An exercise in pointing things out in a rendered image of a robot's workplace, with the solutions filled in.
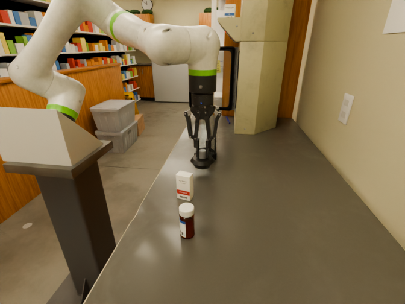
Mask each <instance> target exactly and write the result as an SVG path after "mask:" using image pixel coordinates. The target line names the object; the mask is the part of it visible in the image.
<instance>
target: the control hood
mask: <svg viewBox="0 0 405 304"><path fill-rule="evenodd" d="M217 20H218V22H219V24H220V26H221V27H222V29H224V30H225V31H226V32H227V33H228V34H229V36H230V37H231V38H232V39H233V40H234V41H233V42H235V43H239V42H240V38H241V28H242V18H241V17H218V18H217Z"/></svg>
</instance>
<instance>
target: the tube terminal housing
mask: <svg viewBox="0 0 405 304"><path fill-rule="evenodd" d="M293 3H294V0H243V1H242V0H241V10H240V17H241V18H242V28H241V38H240V42H239V50H238V53H239V51H240V54H239V73H238V85H237V102H236V108H235V109H236V117H235V110H234V133H235V134H250V135H254V134H257V133H260V132H263V131H266V130H269V129H272V128H275V126H276V122H277V113H278V105H279V100H280V92H281V84H282V79H283V71H284V63H285V59H286V51H287V42H288V37H289V29H290V21H291V16H292V8H293Z"/></svg>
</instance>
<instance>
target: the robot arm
mask: <svg viewBox="0 0 405 304"><path fill-rule="evenodd" d="M85 21H89V22H92V23H93V24H95V25H96V26H97V27H99V28H100V29H101V30H102V31H103V32H105V33H106V35H108V36H109V37H110V38H111V39H113V40H114V41H115V42H117V43H120V44H122V45H125V46H129V47H132V48H136V49H138V50H140V51H142V52H143V53H144V54H145V55H147V56H148V57H149V59H150V60H151V61H152V62H154V63H155V64H157V65H160V66H170V65H179V64H188V71H189V92H191V93H192V107H191V108H190V110H186V111H185V112H184V116H185V118H186V122H187V131H188V135H189V138H192V139H193V146H194V148H196V157H199V138H198V130H199V121H200V120H202V119H203V120H205V123H206V130H207V138H206V158H208V156H209V148H211V146H212V140H213V139H216V134H217V129H218V121H219V118H220V116H221V112H218V111H216V110H215V108H214V106H213V96H214V92H216V75H217V62H218V55H219V50H220V45H221V44H220V40H219V36H218V34H217V33H216V31H215V30H214V29H212V28H211V27H208V26H206V25H197V26H177V25H169V24H152V23H149V22H145V21H143V20H141V19H140V18H138V17H137V16H135V15H133V14H132V13H129V12H127V11H125V10H123V9H122V8H120V7H119V6H118V5H116V4H115V3H114V2H113V1H111V0H51V3H50V5H49V7H48V9H47V11H46V13H45V15H44V17H43V19H42V21H41V23H40V25H39V27H38V28H37V29H36V32H35V33H34V34H33V36H32V38H31V39H30V41H29V42H28V43H27V45H26V46H25V47H24V49H23V50H22V51H21V52H20V53H19V54H18V56H17V57H16V58H15V59H14V60H13V61H12V62H11V63H10V65H9V67H8V74H9V76H10V78H11V80H12V81H13V83H14V84H16V85H17V86H19V87H21V88H23V89H25V90H28V91H30V92H32V93H34V94H37V95H39V96H41V97H44V98H46V99H47V100H48V103H47V106H46V109H56V110H58V111H59V112H60V113H62V114H63V115H64V116H66V117H67V118H69V119H70V120H72V121H73V122H74V123H75V121H76V119H77V118H78V115H79V113H80V110H81V106H82V104H83V100H84V97H85V94H86V89H85V87H84V86H83V85H82V84H81V83H80V82H79V81H77V80H75V79H73V78H71V77H67V76H65V75H63V74H61V73H58V72H56V71H54V70H53V69H52V67H53V65H54V63H55V61H56V59H57V57H58V56H59V54H60V53H61V51H62V49H63V48H64V46H65V44H66V43H67V42H68V40H69V39H70V38H71V36H72V35H73V33H74V32H75V31H76V30H77V28H78V27H79V26H80V25H81V24H82V23H83V22H85ZM191 112H192V114H193V115H194V117H195V118H196V120H195V131H194V135H193V132H192V123H191V118H190V116H191ZM213 113H214V114H215V117H216V118H215V125H214V131H213V135H211V129H210V117H211V116H212V114H213Z"/></svg>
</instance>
